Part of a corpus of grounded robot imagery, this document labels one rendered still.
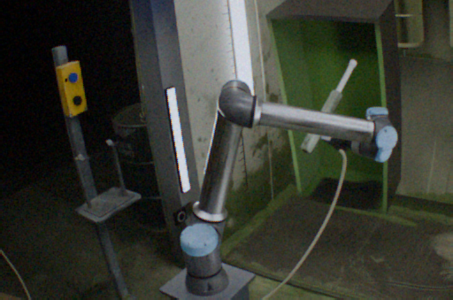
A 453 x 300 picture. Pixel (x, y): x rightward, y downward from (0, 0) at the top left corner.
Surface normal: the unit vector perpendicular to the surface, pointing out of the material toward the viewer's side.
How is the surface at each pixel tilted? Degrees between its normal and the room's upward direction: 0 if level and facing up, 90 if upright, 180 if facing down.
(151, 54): 90
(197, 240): 5
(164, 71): 90
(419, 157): 57
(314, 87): 102
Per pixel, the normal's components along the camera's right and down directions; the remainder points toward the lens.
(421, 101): -0.55, -0.21
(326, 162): -0.53, 0.54
